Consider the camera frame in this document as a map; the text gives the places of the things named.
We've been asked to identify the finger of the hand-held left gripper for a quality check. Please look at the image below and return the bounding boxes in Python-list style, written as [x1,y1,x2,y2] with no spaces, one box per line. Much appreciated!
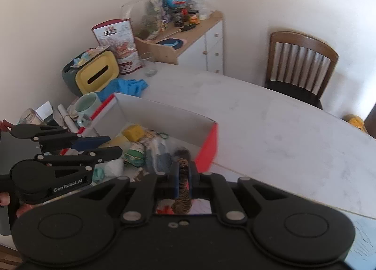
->
[10,124,111,153]
[35,147,123,167]

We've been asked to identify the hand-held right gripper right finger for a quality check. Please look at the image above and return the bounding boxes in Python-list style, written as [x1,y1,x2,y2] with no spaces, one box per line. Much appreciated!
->
[188,161,291,225]

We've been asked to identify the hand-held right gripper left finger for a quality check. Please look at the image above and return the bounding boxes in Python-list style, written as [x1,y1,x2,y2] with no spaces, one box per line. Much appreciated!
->
[79,161,180,226]

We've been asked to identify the white paper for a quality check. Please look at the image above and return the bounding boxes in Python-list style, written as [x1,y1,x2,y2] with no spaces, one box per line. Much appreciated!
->
[101,158,124,178]
[57,104,78,134]

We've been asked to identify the teal round toy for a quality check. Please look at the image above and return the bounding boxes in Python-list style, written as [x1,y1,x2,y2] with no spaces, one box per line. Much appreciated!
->
[92,168,106,184]

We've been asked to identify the gray fuzzy toy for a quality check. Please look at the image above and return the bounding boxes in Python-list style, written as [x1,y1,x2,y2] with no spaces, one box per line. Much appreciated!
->
[173,147,193,166]

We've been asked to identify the red plush toy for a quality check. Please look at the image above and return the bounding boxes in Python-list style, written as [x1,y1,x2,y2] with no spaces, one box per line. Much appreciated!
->
[155,199,174,215]

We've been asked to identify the green patterned pouch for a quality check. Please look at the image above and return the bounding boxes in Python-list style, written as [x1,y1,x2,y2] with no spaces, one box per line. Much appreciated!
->
[123,141,146,168]

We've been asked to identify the small yellow box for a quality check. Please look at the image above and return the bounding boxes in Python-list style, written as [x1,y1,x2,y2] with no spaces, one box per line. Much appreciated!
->
[121,124,145,143]

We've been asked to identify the beige patterned plush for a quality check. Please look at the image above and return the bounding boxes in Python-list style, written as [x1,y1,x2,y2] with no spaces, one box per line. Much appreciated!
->
[140,130,170,145]

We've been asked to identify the red cardboard box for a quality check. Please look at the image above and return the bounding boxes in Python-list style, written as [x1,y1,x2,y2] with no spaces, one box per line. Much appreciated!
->
[60,92,219,215]

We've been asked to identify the person's left hand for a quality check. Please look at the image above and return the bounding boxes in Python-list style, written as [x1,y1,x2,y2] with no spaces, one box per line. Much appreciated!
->
[0,193,31,219]

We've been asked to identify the rolled white paper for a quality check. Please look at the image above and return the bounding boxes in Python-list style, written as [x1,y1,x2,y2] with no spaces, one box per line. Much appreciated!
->
[57,104,78,134]

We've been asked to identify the mint green mug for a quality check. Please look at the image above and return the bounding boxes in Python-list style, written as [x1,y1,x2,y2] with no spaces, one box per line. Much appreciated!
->
[72,92,102,128]

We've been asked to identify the white paper card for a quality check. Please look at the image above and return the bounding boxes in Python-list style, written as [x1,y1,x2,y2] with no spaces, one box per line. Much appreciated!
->
[35,101,54,120]

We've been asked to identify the clear glass jar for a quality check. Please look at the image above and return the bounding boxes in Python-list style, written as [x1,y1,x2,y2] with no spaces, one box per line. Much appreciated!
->
[20,108,44,126]

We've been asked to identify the yellow and teal tissue box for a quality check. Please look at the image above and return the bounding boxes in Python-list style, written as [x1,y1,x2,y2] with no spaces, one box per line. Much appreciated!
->
[62,49,120,97]

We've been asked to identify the light blue small toy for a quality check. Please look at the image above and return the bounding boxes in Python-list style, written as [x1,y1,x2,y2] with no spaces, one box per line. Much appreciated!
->
[70,47,103,68]

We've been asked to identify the clear drinking glass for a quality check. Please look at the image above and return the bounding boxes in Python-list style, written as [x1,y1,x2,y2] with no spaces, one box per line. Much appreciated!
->
[139,52,157,77]

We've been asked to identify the red and white snack bag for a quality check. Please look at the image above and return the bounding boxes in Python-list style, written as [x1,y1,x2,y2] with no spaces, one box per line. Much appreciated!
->
[91,19,143,75]

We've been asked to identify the small white wood-top cabinet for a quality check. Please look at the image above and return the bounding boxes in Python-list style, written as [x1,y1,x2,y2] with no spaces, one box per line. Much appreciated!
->
[134,10,224,75]

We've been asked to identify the clear glass dome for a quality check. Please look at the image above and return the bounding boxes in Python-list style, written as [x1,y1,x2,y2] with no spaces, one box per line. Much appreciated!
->
[120,0,165,40]

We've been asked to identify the dark jar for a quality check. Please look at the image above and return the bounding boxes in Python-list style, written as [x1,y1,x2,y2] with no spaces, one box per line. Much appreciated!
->
[172,8,183,27]

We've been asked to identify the black and yellow screwdriver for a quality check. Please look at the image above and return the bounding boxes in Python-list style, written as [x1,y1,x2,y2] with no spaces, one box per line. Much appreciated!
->
[164,23,197,35]

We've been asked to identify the yellow bag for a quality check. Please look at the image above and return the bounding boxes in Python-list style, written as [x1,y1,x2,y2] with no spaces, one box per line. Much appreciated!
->
[343,114,367,135]

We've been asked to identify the wooden slat-back chair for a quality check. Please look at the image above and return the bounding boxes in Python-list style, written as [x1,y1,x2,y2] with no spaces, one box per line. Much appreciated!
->
[263,31,340,110]

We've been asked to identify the light blue drawing sheet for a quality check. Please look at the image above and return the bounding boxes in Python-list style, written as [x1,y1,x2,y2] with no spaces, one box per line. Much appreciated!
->
[345,214,376,269]

